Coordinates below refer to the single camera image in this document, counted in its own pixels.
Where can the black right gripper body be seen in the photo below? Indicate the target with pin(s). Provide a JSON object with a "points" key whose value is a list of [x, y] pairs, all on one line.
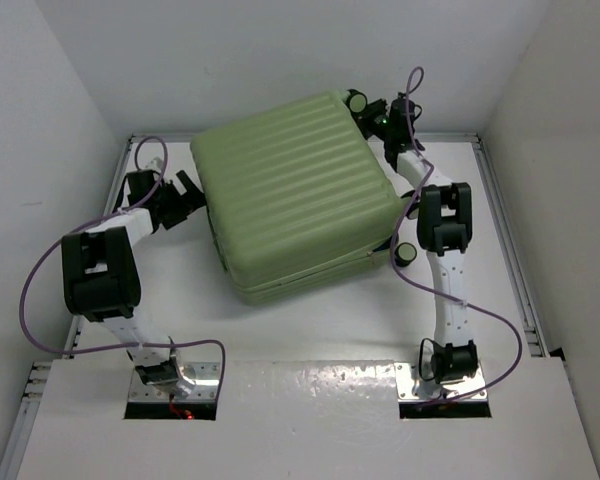
{"points": [[373, 121]]}

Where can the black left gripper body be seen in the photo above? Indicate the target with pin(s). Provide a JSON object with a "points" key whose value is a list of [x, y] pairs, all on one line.
{"points": [[174, 206]]}

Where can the green suitcase blue lining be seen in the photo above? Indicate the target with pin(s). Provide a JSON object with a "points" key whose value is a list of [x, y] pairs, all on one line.
{"points": [[296, 198]]}

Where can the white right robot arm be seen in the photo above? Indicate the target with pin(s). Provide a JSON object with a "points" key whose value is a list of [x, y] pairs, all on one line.
{"points": [[444, 230]]}

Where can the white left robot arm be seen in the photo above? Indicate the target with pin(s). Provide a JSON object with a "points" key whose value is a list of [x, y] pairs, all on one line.
{"points": [[102, 284]]}

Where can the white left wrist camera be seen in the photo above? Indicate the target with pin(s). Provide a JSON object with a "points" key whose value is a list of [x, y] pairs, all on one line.
{"points": [[156, 165]]}

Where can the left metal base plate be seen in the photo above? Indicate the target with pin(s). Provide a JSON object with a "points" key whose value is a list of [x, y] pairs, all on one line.
{"points": [[200, 382]]}

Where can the metal base plate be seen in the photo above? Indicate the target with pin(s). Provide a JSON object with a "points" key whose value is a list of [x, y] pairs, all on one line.
{"points": [[200, 382], [412, 389]]}

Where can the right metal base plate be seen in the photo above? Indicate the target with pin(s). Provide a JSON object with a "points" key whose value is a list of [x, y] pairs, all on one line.
{"points": [[412, 389]]}

